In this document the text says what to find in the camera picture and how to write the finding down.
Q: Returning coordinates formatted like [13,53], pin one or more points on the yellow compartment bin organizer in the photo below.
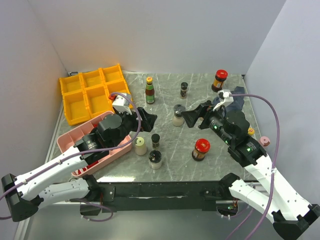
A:
[86,95]

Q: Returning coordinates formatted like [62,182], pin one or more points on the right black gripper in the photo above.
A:
[204,110]

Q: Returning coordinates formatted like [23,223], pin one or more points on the red packet in tray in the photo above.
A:
[84,169]

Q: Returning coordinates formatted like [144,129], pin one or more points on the red-lid chili jar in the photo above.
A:
[201,148]
[219,79]

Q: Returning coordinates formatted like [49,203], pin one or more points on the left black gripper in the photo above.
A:
[147,120]

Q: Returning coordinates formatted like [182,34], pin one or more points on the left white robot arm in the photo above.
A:
[27,193]

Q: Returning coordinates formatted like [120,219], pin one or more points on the small black-cap spice jar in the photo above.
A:
[183,89]
[155,141]

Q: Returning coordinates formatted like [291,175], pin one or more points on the black-top white salt grinder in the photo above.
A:
[155,159]

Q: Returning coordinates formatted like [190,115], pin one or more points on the blue grey cloth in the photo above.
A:
[238,101]

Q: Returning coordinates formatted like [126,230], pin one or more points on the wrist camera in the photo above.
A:
[225,99]
[121,105]

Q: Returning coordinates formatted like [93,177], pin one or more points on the white-cap seasoning shaker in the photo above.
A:
[140,147]

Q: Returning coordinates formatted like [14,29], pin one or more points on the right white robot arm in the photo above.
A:
[290,214]

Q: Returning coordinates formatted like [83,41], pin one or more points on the green label sauce bottle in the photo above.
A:
[149,91]
[251,131]

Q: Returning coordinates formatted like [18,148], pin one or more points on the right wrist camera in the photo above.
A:
[225,99]

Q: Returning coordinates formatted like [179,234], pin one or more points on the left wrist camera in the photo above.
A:
[121,105]

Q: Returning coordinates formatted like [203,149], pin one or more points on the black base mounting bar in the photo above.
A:
[156,196]

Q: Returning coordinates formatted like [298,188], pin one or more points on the clear-cap salt grinder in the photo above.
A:
[177,119]

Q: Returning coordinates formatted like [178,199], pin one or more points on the pink-cap spice bottle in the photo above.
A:
[264,141]

